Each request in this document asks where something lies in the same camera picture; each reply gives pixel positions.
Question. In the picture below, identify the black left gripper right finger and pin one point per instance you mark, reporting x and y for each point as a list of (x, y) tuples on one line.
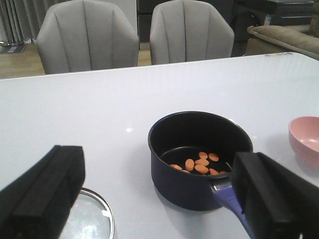
[(277, 203)]

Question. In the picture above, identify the pink plastic bowl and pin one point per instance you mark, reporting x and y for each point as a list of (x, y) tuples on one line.
[(304, 138)]

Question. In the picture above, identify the right grey upholstered chair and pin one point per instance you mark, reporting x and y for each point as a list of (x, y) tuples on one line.
[(188, 30)]

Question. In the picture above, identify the glass pot lid blue knob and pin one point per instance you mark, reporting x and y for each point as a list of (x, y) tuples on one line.
[(90, 217)]

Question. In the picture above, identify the left grey upholstered chair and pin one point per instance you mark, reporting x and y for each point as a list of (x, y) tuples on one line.
[(85, 35)]

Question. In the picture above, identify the grey upholstered chair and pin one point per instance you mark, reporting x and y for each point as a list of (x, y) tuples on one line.
[(85, 35), (188, 30)]

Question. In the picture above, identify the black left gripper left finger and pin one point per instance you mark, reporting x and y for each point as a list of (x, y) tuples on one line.
[(37, 204)]

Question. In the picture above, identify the dark blue saucepan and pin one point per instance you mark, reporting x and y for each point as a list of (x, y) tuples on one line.
[(180, 136)]

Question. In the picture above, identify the dark cabinet counter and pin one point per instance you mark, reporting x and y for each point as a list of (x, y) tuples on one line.
[(240, 14)]

